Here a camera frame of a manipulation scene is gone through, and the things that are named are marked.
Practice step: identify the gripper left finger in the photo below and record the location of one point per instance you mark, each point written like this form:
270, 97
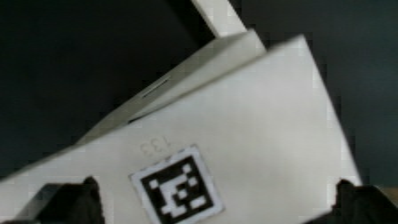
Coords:
66, 204

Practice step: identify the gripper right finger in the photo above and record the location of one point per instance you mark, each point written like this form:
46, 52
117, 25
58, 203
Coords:
366, 205

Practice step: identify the white cabinet box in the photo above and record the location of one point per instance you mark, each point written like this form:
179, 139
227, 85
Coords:
224, 54

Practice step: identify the white front fence rail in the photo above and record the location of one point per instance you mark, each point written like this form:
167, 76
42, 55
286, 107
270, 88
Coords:
220, 17

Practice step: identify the white block with marker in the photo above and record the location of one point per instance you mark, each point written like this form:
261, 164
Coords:
227, 160

